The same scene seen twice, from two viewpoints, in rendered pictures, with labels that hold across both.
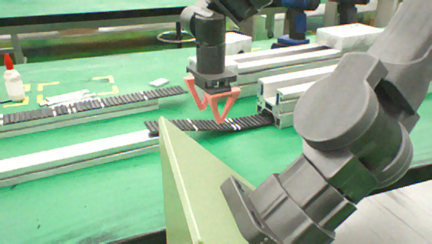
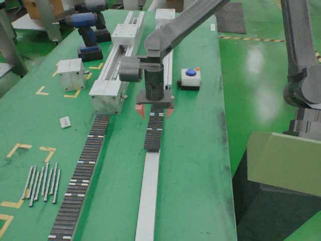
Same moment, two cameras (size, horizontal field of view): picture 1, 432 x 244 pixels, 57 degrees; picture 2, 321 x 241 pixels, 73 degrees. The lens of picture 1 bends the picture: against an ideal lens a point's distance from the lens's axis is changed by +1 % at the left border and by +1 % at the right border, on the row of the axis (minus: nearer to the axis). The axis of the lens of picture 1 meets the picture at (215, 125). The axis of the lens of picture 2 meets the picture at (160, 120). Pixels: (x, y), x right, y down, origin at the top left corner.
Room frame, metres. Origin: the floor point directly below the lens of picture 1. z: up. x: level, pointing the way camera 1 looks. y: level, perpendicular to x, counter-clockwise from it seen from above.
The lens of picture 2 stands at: (0.46, 0.47, 1.34)
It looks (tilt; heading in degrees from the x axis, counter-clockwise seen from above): 44 degrees down; 299
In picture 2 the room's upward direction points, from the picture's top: straight up
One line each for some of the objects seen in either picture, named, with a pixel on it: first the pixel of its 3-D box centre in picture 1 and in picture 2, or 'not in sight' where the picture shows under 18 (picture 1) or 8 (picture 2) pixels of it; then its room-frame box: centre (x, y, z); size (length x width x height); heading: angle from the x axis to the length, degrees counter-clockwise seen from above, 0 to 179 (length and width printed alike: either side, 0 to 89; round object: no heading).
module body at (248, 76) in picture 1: (346, 57); (127, 45); (1.15, -0.39, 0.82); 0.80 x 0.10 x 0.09; 116
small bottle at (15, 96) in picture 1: (11, 76); not in sight; (0.92, 0.50, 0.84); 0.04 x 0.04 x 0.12
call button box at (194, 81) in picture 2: not in sight; (188, 79); (0.74, -0.28, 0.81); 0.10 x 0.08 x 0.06; 26
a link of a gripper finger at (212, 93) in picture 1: (217, 99); (163, 108); (0.71, 0.00, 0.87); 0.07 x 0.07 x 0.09; 29
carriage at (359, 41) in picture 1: (349, 41); (126, 36); (1.15, -0.39, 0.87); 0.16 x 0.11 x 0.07; 116
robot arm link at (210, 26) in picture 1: (209, 28); (152, 73); (0.74, 0.01, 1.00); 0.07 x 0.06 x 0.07; 23
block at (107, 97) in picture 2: (215, 79); (111, 97); (0.94, 0.00, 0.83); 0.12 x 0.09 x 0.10; 26
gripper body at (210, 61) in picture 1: (210, 61); (154, 90); (0.74, 0.01, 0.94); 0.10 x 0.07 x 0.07; 29
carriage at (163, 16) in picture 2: not in sight; (165, 19); (1.09, -0.70, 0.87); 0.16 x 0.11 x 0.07; 116
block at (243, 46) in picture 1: (231, 53); (75, 74); (1.17, -0.05, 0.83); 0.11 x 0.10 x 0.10; 41
